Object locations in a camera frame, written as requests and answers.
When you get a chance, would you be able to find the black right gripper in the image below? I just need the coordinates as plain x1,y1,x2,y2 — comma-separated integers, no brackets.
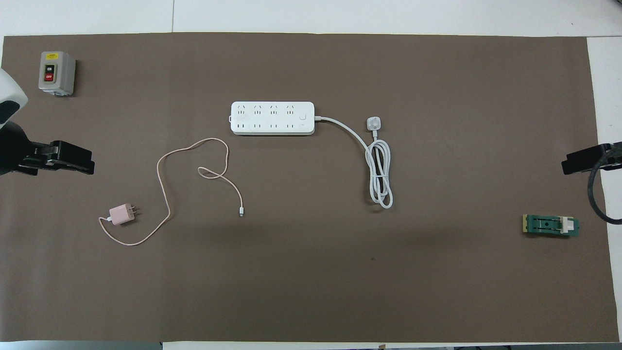
562,142,622,176

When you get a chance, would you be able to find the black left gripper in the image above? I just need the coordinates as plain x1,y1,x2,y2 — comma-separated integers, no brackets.
0,122,96,176

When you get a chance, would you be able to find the pink charger adapter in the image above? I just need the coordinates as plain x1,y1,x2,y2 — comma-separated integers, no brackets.
109,203,141,227

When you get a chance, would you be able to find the pink charging cable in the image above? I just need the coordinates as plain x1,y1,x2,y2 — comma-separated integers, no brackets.
99,138,244,246

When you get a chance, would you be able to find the white power strip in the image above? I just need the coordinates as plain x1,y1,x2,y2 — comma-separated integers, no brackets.
230,101,315,136

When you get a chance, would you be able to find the brown table mat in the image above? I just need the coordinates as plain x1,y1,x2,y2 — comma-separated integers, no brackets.
0,33,620,343

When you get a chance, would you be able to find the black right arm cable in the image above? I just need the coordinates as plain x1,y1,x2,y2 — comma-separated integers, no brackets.
587,156,622,225

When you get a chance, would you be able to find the green knife switch block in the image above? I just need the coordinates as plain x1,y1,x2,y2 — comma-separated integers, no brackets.
522,214,581,239

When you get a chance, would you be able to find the grey on-off switch box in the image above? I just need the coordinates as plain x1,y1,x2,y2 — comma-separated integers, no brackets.
38,51,76,97

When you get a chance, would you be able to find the white power strip cord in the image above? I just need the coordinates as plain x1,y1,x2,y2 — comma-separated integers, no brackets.
313,116,394,210

